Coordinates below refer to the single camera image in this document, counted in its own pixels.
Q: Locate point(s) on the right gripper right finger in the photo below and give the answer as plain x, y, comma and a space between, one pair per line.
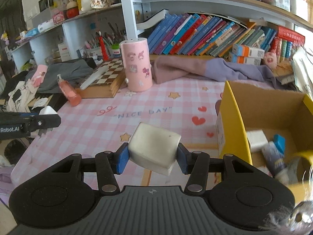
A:
196, 165

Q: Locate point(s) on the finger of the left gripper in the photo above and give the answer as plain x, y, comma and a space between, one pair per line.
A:
35, 122
16, 114

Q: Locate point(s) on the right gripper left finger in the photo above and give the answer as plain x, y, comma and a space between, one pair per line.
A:
108, 164

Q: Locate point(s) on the beige foam block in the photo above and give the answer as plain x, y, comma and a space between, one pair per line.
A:
154, 148

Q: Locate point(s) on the white charger plug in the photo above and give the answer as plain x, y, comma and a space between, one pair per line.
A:
256, 140

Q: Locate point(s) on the blue object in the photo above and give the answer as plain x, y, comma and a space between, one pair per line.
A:
279, 142

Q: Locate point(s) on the yellow tape roll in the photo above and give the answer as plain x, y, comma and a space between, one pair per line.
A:
298, 168

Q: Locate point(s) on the white small plug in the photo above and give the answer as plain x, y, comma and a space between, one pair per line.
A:
48, 110

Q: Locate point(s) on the pink checked tablecloth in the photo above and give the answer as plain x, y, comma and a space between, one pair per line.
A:
185, 106

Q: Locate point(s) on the orange pink bottle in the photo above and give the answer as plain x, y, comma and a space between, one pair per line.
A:
68, 91

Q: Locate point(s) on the grey clothing pile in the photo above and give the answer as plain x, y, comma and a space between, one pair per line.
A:
73, 72

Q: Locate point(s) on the wooden chess board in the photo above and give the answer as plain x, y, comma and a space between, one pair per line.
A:
104, 82

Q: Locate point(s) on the yellow cardboard box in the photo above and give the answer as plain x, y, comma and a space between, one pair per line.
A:
245, 107

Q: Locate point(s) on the pink cylinder container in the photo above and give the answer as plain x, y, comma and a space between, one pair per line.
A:
136, 61

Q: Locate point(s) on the red figurine pen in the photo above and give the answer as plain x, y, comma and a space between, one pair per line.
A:
103, 47

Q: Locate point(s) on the pink purple cloth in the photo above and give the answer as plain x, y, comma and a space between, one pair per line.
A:
168, 68

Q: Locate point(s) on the orange white box lower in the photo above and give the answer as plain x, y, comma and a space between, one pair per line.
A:
243, 60

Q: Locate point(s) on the orange white box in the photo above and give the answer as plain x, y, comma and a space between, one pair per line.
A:
246, 51
243, 60

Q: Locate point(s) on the orange white box upper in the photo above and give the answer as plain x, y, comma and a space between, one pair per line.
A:
246, 51

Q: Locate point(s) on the pink pig plush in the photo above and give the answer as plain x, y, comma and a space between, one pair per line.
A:
270, 60

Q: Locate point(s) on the white tote bag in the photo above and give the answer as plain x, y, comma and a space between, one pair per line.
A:
302, 70

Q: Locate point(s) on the red thick dictionary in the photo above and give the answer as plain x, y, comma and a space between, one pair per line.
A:
290, 35

